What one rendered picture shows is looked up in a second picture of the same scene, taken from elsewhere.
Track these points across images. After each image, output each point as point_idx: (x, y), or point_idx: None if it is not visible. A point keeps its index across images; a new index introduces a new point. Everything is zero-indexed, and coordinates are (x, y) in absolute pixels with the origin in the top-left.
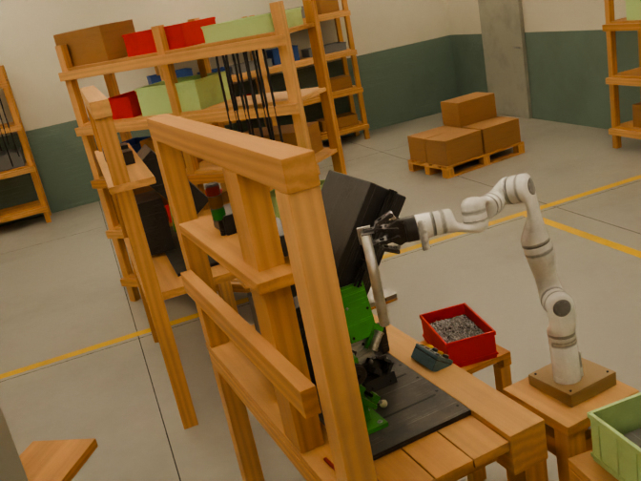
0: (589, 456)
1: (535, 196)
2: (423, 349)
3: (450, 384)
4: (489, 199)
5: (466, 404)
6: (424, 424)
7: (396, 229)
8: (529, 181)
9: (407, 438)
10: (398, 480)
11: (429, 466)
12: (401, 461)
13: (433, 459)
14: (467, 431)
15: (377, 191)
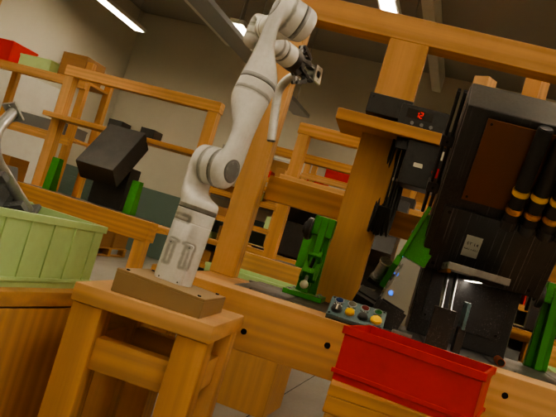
0: None
1: (268, 17)
2: None
3: (289, 303)
4: (258, 16)
5: (243, 287)
6: (254, 285)
7: None
8: (275, 0)
9: (251, 282)
10: (219, 275)
11: (209, 275)
12: (236, 282)
13: (213, 277)
14: None
15: (467, 93)
